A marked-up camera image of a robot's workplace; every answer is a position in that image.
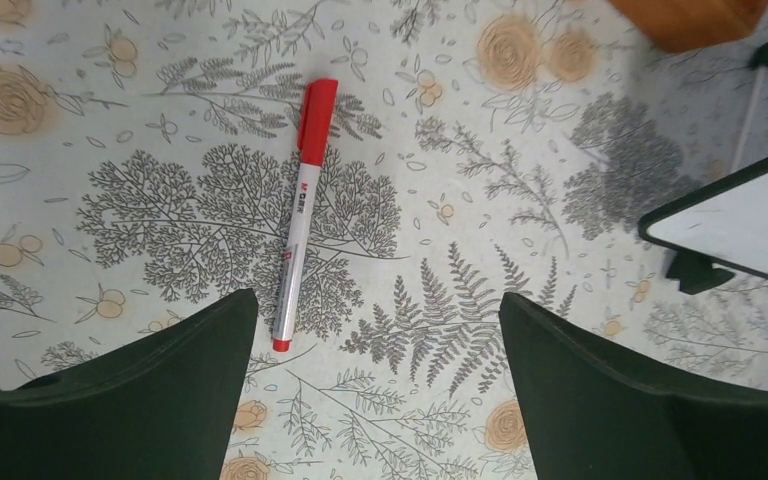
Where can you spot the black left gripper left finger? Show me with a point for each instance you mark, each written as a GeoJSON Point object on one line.
{"type": "Point", "coordinates": [161, 407]}

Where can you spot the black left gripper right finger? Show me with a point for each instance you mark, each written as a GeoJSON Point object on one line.
{"type": "Point", "coordinates": [594, 409]}

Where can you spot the white whiteboard black frame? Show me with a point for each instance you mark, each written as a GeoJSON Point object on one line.
{"type": "Point", "coordinates": [714, 231]}

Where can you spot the red white marker pen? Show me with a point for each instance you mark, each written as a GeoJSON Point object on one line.
{"type": "Point", "coordinates": [314, 129]}

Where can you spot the floral tablecloth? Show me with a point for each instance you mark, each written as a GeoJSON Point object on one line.
{"type": "Point", "coordinates": [148, 161]}

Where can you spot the wooden compartment tray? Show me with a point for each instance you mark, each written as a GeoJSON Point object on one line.
{"type": "Point", "coordinates": [677, 26]}

